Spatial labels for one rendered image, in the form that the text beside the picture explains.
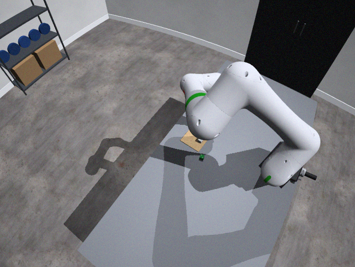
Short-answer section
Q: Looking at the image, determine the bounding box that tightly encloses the tan square mat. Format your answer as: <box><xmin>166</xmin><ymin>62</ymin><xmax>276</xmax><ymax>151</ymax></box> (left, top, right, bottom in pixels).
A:
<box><xmin>180</xmin><ymin>130</ymin><xmax>207</xmax><ymax>152</ymax></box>

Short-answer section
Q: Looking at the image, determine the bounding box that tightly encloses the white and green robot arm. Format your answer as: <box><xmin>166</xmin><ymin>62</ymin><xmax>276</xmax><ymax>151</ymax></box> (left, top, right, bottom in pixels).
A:
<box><xmin>180</xmin><ymin>61</ymin><xmax>320</xmax><ymax>187</ymax></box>

